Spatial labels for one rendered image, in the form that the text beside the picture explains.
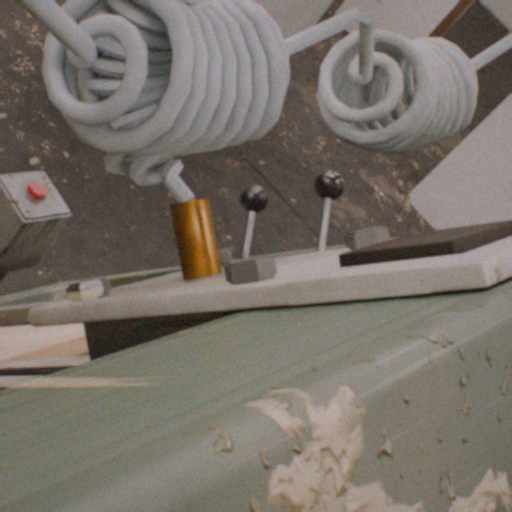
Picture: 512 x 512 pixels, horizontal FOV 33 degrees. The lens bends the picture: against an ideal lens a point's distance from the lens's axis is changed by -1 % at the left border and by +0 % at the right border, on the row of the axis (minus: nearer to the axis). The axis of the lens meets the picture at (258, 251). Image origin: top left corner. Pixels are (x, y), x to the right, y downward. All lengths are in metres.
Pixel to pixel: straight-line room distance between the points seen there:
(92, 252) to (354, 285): 2.89
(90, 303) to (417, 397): 0.17
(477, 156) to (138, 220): 2.03
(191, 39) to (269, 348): 0.14
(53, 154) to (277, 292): 3.14
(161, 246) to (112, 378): 3.14
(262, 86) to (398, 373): 0.19
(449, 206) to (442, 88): 4.32
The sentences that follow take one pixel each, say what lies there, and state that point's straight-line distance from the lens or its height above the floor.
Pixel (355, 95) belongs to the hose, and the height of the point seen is 1.84.
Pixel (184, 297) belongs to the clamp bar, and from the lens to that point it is 0.29.
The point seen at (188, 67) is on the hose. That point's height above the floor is 1.90.
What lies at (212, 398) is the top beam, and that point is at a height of 1.93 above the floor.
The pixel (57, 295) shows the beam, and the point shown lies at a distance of 1.63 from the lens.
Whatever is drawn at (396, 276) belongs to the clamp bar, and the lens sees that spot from 0.24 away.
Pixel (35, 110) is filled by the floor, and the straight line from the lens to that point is 3.54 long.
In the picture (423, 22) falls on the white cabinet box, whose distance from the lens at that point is 5.93.
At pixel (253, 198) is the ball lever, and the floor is 1.45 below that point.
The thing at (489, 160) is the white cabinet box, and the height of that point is 0.49.
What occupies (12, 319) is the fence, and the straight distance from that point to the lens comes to 1.44.
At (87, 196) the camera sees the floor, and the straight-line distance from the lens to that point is 3.31.
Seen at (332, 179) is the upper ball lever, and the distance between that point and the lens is 1.06.
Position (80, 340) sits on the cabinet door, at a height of 1.30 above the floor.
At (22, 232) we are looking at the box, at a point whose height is 0.89.
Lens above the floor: 2.04
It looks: 34 degrees down
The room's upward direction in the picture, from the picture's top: 43 degrees clockwise
